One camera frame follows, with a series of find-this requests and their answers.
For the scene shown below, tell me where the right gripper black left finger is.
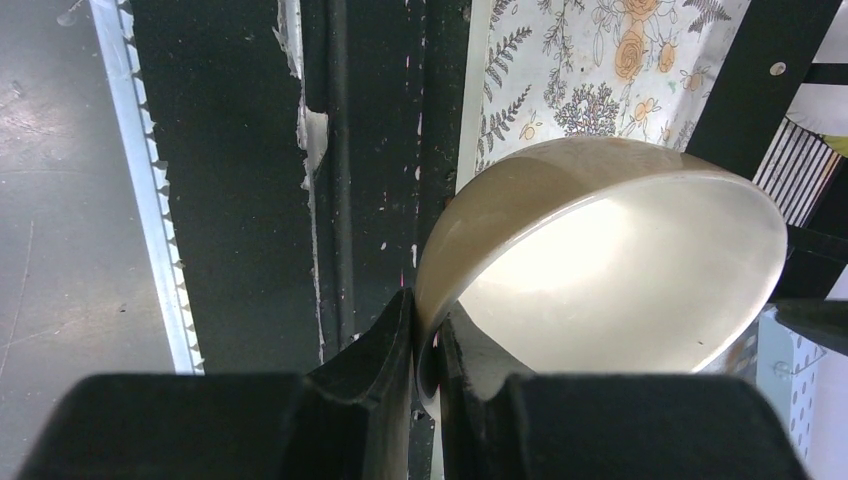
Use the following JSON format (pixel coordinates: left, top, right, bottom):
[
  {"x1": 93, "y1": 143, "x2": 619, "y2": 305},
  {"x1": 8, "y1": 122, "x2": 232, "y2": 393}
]
[{"x1": 19, "y1": 289, "x2": 413, "y2": 479}]

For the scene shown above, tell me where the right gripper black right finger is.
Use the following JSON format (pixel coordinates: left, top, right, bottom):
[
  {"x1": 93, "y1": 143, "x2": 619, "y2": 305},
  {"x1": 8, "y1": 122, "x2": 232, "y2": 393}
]
[{"x1": 437, "y1": 307, "x2": 808, "y2": 479}]

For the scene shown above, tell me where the plain beige bowl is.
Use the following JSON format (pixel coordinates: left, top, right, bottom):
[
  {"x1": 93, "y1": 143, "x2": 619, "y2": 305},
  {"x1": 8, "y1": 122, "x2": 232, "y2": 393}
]
[{"x1": 414, "y1": 137, "x2": 788, "y2": 416}]

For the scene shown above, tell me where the black wire dish rack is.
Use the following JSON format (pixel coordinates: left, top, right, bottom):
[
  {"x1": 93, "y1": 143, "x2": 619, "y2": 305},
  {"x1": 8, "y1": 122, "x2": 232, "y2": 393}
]
[{"x1": 686, "y1": 1, "x2": 847, "y2": 354}]

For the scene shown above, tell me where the blue perforated stand tray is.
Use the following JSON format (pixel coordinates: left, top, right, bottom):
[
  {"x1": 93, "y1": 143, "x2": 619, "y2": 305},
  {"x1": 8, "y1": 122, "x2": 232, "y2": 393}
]
[{"x1": 755, "y1": 306, "x2": 828, "y2": 464}]

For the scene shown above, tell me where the floral table mat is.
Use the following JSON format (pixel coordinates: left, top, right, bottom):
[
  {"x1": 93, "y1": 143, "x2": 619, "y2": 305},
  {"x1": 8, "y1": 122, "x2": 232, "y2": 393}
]
[{"x1": 456, "y1": 0, "x2": 749, "y2": 186}]

